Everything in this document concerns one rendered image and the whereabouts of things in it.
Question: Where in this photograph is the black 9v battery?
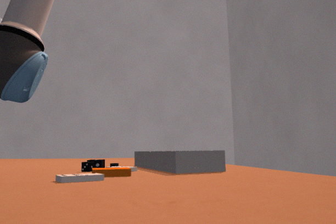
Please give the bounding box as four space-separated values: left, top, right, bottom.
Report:
87 159 105 168

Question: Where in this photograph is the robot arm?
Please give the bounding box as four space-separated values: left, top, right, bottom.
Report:
0 0 54 103

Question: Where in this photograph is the black die with white pips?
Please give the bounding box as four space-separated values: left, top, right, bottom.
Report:
81 162 94 172

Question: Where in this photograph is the grey three-compartment bin rack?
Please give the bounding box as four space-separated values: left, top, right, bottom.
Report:
135 150 226 173

